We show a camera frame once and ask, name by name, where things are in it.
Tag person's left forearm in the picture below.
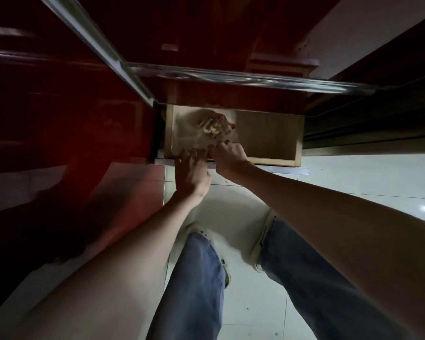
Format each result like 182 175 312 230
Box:
7 192 207 340

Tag clear plastic snack bag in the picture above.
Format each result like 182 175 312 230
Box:
175 108 239 160

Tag person's right hand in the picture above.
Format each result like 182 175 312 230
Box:
207 140 258 185

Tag person's white shoe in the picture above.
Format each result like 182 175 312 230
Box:
185 224 233 289
249 209 277 274

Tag red glossy cabinet door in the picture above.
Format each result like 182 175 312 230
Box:
0 0 168 315

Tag person's right jeans leg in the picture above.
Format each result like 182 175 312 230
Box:
260 217 417 340

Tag person's left jeans leg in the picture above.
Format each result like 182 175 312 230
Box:
146 232 231 340

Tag person's right white shoe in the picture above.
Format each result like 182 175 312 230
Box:
249 209 277 274

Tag wooden drawer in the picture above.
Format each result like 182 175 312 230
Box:
154 104 310 176

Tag person's right forearm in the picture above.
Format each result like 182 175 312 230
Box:
231 163 425 340

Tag person's jeans leg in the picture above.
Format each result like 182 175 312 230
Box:
146 232 231 340
260 217 417 340

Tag person's left hand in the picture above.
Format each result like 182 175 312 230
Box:
174 148 213 201

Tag silver metal handle rail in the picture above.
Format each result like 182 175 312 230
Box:
126 61 378 97

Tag person's left white shoe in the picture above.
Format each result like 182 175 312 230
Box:
185 224 233 289

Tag silver metal edge rail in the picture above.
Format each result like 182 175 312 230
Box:
38 0 161 108

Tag red glossy cabinet front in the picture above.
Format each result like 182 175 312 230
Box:
74 0 344 115

